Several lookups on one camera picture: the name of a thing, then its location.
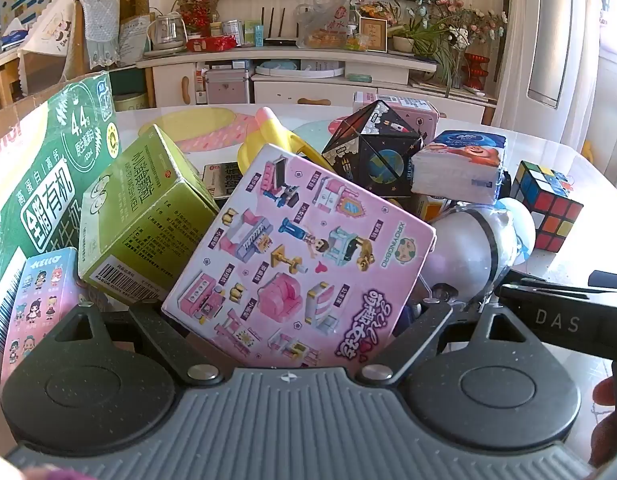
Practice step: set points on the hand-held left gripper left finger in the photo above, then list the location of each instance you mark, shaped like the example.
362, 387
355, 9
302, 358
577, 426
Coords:
153, 325

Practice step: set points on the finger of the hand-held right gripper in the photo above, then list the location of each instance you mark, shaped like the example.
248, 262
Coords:
610, 280
578, 320

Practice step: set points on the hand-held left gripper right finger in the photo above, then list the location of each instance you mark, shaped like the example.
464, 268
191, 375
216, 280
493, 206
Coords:
428, 325

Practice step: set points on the olive green medicine box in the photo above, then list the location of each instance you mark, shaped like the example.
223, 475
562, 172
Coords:
143, 215

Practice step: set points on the pink building block toy box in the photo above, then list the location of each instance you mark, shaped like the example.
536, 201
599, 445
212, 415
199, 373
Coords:
298, 255

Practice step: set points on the green print cardboard box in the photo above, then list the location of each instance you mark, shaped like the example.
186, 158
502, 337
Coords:
48, 160

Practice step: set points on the yellow plastic toy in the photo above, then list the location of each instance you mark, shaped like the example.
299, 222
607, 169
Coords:
273, 130

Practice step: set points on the person's right hand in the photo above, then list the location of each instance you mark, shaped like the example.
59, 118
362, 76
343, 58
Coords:
610, 395

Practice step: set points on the white plastic ball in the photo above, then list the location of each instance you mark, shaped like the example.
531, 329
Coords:
463, 250

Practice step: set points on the colourful puzzle cube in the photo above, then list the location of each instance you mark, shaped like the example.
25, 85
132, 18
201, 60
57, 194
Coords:
548, 205

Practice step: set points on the small orange box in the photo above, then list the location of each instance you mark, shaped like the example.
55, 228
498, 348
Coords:
428, 207

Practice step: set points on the pink doll print box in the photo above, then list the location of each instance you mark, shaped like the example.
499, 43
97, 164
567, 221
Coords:
38, 290

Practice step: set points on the small yellow object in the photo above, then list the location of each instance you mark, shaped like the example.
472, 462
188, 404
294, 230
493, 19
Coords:
588, 151

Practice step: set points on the blue bear print tissue pack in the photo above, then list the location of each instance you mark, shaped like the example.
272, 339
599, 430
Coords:
458, 165

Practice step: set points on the small dark label box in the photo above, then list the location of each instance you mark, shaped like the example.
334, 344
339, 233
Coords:
223, 177

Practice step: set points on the black space print cube box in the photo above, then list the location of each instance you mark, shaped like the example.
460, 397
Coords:
373, 155

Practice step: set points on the pink patterned small box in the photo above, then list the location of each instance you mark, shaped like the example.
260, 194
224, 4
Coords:
413, 110

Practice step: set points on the pale green trash bin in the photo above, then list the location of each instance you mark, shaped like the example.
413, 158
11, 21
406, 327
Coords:
131, 102

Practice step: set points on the red vase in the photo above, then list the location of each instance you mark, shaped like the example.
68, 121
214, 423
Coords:
476, 72

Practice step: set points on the silver metal case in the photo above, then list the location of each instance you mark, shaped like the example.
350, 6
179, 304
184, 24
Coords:
228, 87

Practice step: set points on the white standing air conditioner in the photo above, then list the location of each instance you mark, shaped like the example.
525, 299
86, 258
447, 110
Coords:
553, 35

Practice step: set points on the small mint green box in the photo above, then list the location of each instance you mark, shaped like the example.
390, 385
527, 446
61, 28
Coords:
358, 77

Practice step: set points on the white curtain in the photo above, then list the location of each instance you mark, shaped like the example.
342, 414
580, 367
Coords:
510, 35

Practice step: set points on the white television cabinet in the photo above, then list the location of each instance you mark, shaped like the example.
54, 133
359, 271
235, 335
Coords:
288, 91

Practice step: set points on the green potted plant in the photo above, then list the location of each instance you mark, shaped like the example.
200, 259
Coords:
403, 42

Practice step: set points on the white printed bag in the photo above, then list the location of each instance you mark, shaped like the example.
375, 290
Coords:
133, 40

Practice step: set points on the red snack packet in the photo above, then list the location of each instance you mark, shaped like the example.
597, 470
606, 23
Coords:
211, 44

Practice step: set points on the round blue white tray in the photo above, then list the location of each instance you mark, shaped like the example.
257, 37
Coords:
278, 66

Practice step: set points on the light wooden dining table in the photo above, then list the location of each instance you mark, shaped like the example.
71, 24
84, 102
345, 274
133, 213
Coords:
3, 77

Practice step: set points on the glass electric kettle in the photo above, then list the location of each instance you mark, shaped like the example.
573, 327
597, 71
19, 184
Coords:
168, 32

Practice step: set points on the pale lace chair cover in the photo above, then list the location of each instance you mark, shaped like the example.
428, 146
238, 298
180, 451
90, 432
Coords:
98, 30

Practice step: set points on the silver tin can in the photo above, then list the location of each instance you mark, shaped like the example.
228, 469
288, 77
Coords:
232, 30

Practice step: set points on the light green carton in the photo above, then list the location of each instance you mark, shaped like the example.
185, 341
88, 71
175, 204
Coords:
249, 32

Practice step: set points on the teal slim carton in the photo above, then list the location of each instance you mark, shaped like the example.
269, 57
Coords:
260, 36

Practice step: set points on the pink artificial flowers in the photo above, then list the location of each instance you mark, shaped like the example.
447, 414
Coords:
458, 10

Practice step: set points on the black antenna router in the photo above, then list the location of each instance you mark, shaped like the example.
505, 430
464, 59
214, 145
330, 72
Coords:
281, 41

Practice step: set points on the red berry bouquet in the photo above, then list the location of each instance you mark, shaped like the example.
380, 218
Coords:
196, 12

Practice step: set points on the clear plastic bag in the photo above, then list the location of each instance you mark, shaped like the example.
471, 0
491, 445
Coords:
323, 25

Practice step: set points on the wooden picture frame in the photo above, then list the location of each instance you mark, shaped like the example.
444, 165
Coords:
372, 34

